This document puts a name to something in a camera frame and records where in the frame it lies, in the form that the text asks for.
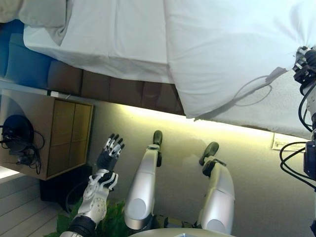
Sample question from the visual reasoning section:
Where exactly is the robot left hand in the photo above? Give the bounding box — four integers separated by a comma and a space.
92, 133, 126, 173

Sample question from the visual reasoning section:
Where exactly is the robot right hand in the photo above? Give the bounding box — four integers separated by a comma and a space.
292, 45, 316, 87

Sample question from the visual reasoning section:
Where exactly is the white duvet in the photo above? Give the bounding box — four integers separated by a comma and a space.
164, 0, 316, 119

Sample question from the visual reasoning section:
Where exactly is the brown padded bed base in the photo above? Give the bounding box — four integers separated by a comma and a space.
47, 60, 186, 117

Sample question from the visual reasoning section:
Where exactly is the silver robot left leg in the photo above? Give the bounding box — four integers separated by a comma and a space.
123, 130, 164, 231

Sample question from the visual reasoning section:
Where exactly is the silver robot leg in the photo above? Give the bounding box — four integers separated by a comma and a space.
197, 142, 236, 235
123, 130, 164, 231

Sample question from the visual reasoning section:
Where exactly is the wooden nightstand cabinet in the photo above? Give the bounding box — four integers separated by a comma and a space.
0, 88, 95, 181

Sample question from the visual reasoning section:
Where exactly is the green leafy plant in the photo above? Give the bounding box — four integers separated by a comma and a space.
56, 197, 129, 237

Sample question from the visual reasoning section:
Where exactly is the black round desk device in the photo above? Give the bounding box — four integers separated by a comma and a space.
1, 114, 35, 153

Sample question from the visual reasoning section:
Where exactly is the silver robot torso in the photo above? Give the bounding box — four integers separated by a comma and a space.
128, 214, 237, 237

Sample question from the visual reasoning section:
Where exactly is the silver robot right leg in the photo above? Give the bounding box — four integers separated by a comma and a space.
197, 142, 236, 235

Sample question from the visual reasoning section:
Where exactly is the padded upholstered headboard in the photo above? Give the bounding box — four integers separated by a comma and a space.
0, 19, 53, 87

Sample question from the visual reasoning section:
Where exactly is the beige pillow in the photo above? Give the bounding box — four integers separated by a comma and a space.
18, 0, 74, 47
0, 0, 25, 23

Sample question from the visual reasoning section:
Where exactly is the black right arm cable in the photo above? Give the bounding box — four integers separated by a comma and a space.
279, 85, 316, 191

